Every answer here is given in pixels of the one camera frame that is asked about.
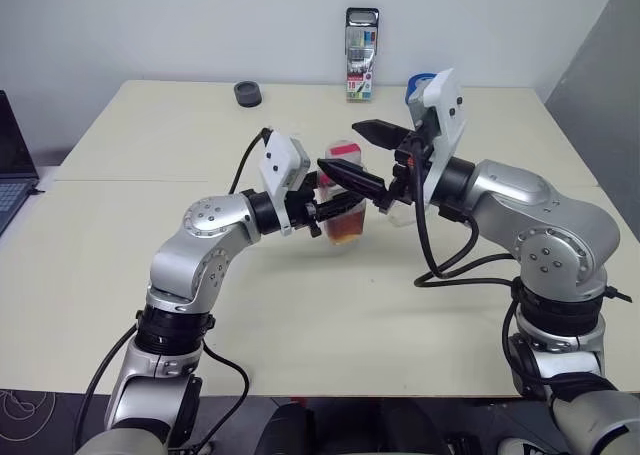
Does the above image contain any marker pen set box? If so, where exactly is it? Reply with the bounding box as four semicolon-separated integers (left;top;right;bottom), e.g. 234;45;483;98
344;7;380;103

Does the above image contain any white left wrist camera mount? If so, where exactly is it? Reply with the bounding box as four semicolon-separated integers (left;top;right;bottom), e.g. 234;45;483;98
257;128;314;238

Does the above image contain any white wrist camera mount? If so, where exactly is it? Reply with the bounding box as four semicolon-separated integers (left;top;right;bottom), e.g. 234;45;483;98
407;67;469;209
257;128;314;238

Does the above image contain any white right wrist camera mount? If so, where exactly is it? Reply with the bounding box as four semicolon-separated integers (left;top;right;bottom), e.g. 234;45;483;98
407;67;469;209

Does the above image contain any black rounded shape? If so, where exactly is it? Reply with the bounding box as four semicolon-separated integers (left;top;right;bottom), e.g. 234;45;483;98
259;399;321;455

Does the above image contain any dark grey round cap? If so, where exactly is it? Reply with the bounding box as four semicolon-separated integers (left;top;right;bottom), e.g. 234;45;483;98
233;80;264;110

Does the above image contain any blue and white container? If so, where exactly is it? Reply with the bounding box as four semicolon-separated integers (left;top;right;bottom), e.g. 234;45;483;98
403;71;436;108

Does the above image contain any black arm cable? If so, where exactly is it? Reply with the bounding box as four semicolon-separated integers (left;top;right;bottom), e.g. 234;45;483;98
192;342;250;451
72;324;141;451
500;294;532;401

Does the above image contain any dark laptop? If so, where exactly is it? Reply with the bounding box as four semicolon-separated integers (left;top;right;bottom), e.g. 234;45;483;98
0;90;42;237

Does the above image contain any clear cup with red liquid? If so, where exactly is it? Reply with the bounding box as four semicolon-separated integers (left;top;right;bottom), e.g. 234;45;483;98
319;137;369;247

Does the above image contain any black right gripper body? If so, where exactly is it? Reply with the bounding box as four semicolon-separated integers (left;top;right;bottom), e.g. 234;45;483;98
375;123;437;215

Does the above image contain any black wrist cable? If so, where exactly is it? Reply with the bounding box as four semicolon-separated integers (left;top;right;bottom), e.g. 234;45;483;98
227;127;274;196
407;138;524;290

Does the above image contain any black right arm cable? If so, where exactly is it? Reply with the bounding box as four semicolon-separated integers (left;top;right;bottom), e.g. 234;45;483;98
500;294;532;401

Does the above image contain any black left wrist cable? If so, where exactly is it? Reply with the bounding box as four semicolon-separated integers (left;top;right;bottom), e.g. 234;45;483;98
227;127;274;196

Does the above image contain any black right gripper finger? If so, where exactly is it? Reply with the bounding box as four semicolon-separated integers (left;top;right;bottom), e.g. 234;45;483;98
316;157;390;207
351;118;407;152

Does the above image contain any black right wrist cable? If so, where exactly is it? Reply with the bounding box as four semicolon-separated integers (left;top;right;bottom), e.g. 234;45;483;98
407;138;524;290

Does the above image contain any black mat with white lines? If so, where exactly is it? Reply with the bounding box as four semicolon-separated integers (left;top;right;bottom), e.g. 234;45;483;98
0;388;110;455

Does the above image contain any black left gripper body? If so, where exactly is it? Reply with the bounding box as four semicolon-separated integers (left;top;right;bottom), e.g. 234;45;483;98
285;173;324;239

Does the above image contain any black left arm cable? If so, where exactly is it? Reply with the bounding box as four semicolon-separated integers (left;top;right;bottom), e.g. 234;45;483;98
72;324;141;451
192;342;250;451

